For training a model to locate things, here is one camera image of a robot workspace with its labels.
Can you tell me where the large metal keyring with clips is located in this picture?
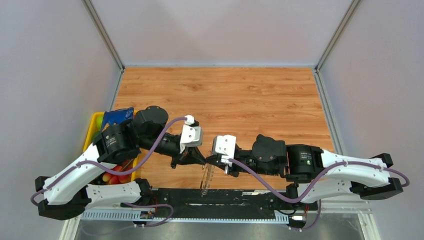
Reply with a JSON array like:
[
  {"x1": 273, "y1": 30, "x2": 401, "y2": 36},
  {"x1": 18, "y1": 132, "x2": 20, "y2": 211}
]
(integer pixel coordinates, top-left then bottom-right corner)
[{"x1": 199, "y1": 163, "x2": 215, "y2": 197}]

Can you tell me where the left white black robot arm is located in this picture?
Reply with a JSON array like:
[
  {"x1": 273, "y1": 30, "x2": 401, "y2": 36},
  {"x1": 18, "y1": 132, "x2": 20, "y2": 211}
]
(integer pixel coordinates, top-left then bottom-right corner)
[{"x1": 35, "y1": 106, "x2": 205, "y2": 221}]

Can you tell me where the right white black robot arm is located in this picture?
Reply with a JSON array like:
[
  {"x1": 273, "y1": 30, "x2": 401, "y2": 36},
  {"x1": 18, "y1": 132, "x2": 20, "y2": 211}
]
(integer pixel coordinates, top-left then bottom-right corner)
[{"x1": 206, "y1": 134, "x2": 409, "y2": 209}]

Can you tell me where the red fruit pile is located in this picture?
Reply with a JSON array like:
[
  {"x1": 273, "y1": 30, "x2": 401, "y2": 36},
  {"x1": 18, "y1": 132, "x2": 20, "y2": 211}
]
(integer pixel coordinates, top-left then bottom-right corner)
[{"x1": 101, "y1": 160, "x2": 132, "y2": 185}]

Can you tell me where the blue chips bag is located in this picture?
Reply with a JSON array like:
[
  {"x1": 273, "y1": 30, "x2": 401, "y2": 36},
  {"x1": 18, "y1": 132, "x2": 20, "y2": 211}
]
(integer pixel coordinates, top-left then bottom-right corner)
[{"x1": 99, "y1": 107, "x2": 134, "y2": 131}]

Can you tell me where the green apple upper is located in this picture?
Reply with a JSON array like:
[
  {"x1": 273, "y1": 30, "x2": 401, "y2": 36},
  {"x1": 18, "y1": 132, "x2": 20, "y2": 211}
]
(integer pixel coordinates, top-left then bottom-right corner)
[{"x1": 95, "y1": 115, "x2": 103, "y2": 130}]

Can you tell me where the yellow plastic tray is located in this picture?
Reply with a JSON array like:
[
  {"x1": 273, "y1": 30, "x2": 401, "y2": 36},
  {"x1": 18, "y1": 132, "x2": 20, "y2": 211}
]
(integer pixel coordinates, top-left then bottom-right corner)
[{"x1": 82, "y1": 112, "x2": 145, "y2": 185}]

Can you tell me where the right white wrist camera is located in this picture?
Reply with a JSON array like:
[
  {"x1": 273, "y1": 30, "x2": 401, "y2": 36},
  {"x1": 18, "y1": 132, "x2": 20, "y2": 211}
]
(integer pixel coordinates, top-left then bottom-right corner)
[{"x1": 211, "y1": 134, "x2": 237, "y2": 156}]

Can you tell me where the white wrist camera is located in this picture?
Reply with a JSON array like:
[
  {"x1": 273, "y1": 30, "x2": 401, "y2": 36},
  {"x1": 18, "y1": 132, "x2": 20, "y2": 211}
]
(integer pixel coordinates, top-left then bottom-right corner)
[
  {"x1": 179, "y1": 115, "x2": 204, "y2": 153},
  {"x1": 211, "y1": 134, "x2": 237, "y2": 156}
]

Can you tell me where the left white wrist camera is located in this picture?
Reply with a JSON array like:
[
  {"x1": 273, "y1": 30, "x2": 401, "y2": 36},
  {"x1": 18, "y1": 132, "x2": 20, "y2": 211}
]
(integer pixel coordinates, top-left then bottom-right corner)
[{"x1": 179, "y1": 115, "x2": 204, "y2": 153}]

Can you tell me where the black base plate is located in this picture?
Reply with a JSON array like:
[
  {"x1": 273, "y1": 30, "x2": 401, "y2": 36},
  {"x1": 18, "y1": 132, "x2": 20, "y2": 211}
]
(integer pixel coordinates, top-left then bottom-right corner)
[{"x1": 135, "y1": 188, "x2": 318, "y2": 220}]

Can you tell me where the aluminium frame rail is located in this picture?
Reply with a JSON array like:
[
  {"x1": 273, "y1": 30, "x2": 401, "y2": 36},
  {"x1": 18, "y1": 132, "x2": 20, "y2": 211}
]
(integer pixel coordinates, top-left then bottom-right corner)
[{"x1": 71, "y1": 191, "x2": 373, "y2": 224}]

